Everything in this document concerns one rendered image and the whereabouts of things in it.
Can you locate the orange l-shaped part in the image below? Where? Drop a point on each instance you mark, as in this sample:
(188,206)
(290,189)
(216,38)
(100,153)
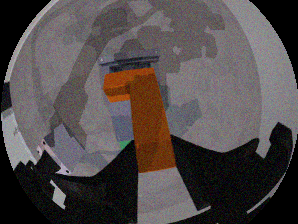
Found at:
(150,125)

